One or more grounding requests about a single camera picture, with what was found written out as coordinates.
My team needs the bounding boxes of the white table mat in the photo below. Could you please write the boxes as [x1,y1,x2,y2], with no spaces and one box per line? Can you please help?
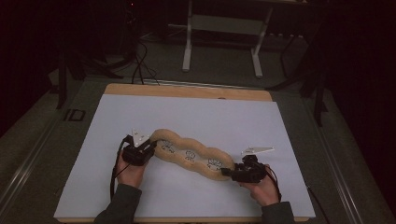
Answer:
[53,93,317,219]

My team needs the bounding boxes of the black rectangular floor bracket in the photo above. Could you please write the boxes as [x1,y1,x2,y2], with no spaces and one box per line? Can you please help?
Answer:
[63,108,87,123]

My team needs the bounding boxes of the metal floor rail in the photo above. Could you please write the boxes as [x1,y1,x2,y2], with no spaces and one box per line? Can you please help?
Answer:
[302,94,366,224]
[0,116,63,214]

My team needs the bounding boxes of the person's right hand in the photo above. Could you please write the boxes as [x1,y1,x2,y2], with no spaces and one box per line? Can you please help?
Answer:
[238,165,282,208]

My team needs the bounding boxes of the wooden table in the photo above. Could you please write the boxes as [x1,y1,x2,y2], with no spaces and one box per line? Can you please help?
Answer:
[56,82,310,224]

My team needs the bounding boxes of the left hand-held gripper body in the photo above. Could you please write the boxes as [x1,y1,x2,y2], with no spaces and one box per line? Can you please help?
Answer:
[121,127,156,167]

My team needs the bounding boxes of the black floor cables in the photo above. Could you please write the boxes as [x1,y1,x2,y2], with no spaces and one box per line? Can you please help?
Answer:
[130,39,162,87]

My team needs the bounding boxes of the white metal desk frame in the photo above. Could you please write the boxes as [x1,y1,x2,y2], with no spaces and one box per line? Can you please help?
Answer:
[181,0,276,79]

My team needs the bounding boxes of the black metal stand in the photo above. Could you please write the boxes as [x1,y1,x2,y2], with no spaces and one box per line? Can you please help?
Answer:
[266,29,331,128]
[55,43,125,110]

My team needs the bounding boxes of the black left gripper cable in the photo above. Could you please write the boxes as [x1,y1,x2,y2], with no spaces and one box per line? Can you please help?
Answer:
[108,134,133,203]

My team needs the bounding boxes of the person's left hand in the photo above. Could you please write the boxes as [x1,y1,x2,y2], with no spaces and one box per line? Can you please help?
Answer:
[115,148,149,189]

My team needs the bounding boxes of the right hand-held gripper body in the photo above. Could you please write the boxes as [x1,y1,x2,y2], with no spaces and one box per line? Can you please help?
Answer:
[231,146,276,184]

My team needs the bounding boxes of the tan three-lobed plush cushion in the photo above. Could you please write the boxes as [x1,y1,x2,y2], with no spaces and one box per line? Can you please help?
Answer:
[149,128,236,182]

